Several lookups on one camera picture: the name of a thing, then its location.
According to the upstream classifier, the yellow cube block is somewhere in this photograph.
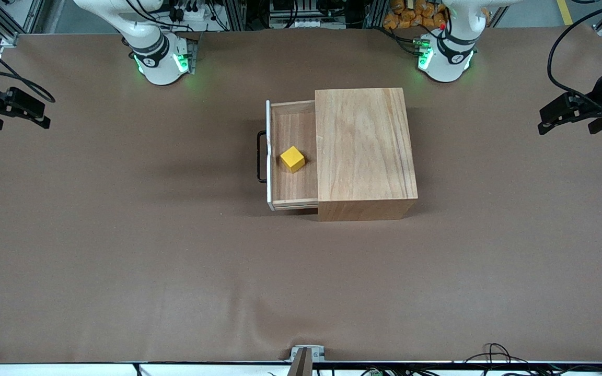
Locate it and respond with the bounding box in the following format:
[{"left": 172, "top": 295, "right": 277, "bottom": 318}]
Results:
[{"left": 280, "top": 146, "right": 306, "bottom": 174}]

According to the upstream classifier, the wooden drawer with black handle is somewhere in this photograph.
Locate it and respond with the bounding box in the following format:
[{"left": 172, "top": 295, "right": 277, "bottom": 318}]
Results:
[{"left": 257, "top": 99, "right": 320, "bottom": 212}]

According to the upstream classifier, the light wooden drawer cabinet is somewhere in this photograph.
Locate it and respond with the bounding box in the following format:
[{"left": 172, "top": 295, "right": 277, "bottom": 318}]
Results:
[{"left": 315, "top": 88, "right": 420, "bottom": 222}]

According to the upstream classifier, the orange packaged items pile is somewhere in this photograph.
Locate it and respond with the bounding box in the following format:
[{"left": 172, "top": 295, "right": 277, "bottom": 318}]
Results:
[{"left": 383, "top": 0, "right": 449, "bottom": 30}]

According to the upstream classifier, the white power strip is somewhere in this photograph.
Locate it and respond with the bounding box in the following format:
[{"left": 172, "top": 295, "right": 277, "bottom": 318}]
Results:
[{"left": 171, "top": 4, "right": 203, "bottom": 22}]

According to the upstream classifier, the aluminium rack upright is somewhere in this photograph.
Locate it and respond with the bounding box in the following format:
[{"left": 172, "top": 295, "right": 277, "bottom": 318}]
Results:
[
  {"left": 228, "top": 0, "right": 247, "bottom": 31},
  {"left": 366, "top": 0, "right": 385, "bottom": 29}
]

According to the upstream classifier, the brown table cover sheet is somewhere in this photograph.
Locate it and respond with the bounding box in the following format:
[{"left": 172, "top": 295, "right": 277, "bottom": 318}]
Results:
[{"left": 0, "top": 23, "right": 602, "bottom": 365}]

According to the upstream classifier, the white vented device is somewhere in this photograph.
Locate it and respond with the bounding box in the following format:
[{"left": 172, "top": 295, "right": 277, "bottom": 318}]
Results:
[{"left": 269, "top": 18, "right": 348, "bottom": 30}]

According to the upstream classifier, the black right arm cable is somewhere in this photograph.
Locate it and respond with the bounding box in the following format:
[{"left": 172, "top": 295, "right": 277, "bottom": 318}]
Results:
[{"left": 0, "top": 32, "right": 56, "bottom": 103}]

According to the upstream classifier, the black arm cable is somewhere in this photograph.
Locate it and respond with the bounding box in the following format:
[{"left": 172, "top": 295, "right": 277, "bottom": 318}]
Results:
[
  {"left": 0, "top": 32, "right": 56, "bottom": 103},
  {"left": 548, "top": 0, "right": 602, "bottom": 110}
]

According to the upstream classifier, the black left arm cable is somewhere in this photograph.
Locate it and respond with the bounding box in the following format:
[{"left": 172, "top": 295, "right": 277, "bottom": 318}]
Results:
[{"left": 548, "top": 0, "right": 602, "bottom": 110}]

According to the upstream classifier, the metal base mounting bracket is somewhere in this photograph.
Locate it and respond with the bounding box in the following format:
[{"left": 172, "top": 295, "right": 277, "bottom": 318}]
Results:
[{"left": 178, "top": 31, "right": 202, "bottom": 74}]

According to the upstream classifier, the black looped cable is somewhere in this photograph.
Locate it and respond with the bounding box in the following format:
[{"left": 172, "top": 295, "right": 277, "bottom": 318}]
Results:
[{"left": 462, "top": 343, "right": 532, "bottom": 366}]

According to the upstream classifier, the black cable along table edge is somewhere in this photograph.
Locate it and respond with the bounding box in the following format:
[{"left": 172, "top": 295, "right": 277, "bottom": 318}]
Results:
[{"left": 314, "top": 366, "right": 602, "bottom": 376}]

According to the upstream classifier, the grey metal clamp bracket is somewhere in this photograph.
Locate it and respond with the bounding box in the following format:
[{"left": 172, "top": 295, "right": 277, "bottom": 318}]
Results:
[{"left": 290, "top": 345, "right": 327, "bottom": 364}]

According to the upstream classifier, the brownish camera post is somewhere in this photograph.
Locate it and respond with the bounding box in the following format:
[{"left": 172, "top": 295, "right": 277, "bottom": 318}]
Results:
[{"left": 287, "top": 348, "right": 314, "bottom": 376}]

